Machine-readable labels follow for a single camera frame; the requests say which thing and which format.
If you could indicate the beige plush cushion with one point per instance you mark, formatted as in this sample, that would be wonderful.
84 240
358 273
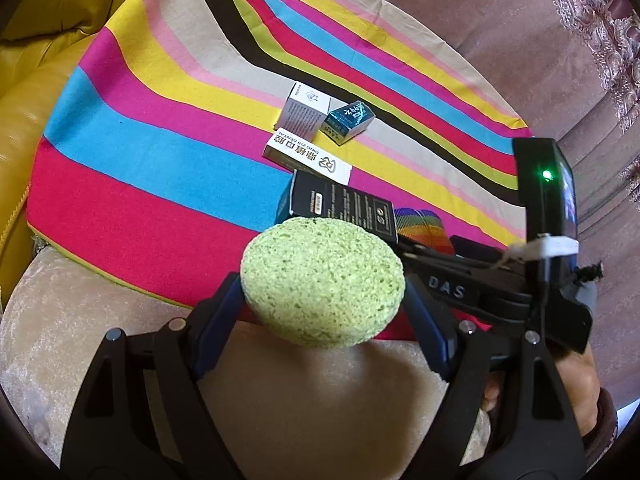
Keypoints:
125 320

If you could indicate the person's right forearm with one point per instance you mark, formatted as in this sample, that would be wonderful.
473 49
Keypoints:
602 420

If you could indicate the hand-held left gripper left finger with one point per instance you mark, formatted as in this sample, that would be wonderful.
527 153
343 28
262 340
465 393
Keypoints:
222 320

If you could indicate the yellow leather sofa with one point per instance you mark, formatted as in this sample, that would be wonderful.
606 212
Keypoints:
45 20

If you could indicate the person's right hand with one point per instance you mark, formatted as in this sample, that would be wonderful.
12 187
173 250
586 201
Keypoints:
575 385

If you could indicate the rainbow striped packet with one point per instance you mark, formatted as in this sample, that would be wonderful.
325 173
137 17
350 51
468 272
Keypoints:
422 227

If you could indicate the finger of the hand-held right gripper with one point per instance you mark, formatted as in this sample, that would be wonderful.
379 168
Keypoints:
475 247
425 259

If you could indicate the white cube box grey sides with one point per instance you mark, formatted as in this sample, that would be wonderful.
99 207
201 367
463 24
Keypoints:
302 110

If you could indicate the round green sponge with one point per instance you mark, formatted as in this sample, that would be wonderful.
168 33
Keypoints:
322 280

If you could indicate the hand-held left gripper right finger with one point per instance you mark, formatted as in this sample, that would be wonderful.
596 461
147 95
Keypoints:
430 325

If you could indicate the dark teal box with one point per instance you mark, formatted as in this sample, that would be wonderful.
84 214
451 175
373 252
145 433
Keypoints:
347 120

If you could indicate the colourful striped cloth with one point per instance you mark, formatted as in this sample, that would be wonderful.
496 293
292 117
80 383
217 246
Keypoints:
175 135

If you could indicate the black box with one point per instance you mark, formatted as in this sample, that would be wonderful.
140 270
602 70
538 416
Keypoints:
340 202

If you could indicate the long white box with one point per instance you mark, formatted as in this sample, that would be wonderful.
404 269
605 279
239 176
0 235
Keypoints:
305 157

